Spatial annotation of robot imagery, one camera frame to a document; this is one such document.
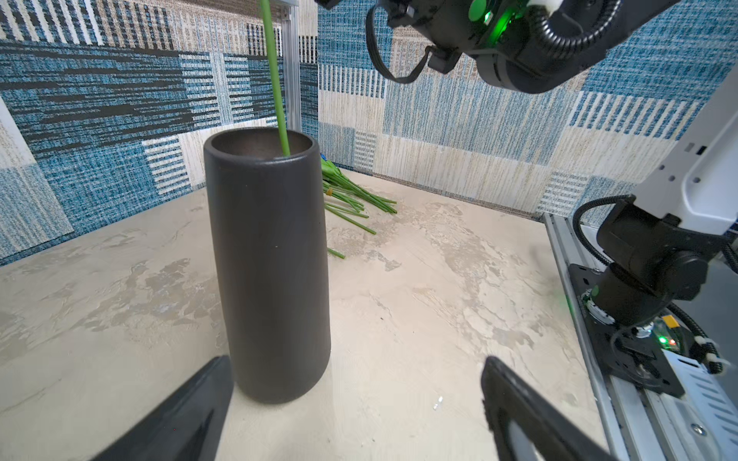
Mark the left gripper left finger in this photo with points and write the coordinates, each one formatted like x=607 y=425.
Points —
x=187 y=425

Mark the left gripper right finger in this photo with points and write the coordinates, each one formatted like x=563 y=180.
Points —
x=524 y=424

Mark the dark grey cylindrical vase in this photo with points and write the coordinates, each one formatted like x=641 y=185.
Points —
x=268 y=227

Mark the cream white tulip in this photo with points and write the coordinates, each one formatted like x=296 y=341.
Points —
x=272 y=58

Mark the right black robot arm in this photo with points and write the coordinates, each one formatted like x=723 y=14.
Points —
x=599 y=134

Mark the pink tulip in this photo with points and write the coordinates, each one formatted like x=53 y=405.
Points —
x=336 y=184

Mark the aluminium mounting rail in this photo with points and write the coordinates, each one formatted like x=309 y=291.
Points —
x=640 y=424

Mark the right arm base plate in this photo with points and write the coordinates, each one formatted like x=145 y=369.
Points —
x=631 y=330

